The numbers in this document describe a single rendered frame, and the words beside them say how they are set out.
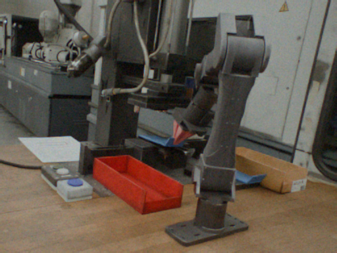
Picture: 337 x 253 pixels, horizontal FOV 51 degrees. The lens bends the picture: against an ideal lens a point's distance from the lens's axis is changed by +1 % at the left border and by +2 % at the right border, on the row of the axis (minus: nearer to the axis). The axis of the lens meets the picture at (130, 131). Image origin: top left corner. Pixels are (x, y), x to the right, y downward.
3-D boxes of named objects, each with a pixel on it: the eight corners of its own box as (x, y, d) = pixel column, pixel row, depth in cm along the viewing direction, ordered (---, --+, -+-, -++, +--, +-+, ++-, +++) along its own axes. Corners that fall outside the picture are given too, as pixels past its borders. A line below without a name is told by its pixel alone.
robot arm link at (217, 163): (195, 179, 80) (224, 34, 69) (224, 183, 80) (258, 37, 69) (198, 193, 75) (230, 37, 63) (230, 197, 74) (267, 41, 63)
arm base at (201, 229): (167, 196, 72) (190, 209, 67) (231, 184, 84) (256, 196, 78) (162, 230, 74) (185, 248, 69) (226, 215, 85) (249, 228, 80)
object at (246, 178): (251, 186, 103) (253, 176, 102) (211, 168, 115) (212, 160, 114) (265, 183, 107) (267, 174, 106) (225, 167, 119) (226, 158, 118)
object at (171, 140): (168, 147, 103) (170, 138, 103) (139, 136, 115) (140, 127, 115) (185, 147, 107) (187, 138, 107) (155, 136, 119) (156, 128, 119)
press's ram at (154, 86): (146, 118, 103) (159, 14, 97) (103, 103, 124) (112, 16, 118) (190, 118, 114) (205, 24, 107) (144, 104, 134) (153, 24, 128)
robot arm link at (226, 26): (195, 62, 96) (225, -1, 66) (228, 66, 95) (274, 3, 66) (191, 105, 93) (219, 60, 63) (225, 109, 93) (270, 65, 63)
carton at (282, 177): (280, 197, 105) (285, 172, 103) (216, 168, 125) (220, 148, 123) (304, 192, 112) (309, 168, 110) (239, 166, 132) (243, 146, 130)
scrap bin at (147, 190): (142, 215, 80) (145, 190, 79) (92, 177, 100) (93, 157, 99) (180, 207, 87) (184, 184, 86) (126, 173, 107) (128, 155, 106)
